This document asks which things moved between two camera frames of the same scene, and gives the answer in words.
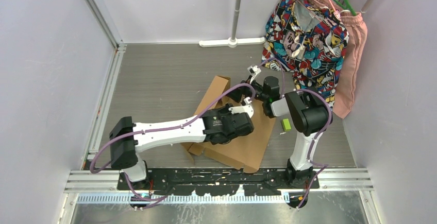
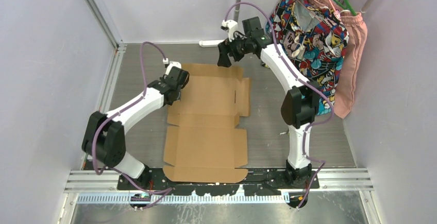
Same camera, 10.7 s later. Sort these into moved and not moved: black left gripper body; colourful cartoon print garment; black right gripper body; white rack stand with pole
Moved: black right gripper body; black left gripper body
Not moved: colourful cartoon print garment; white rack stand with pole
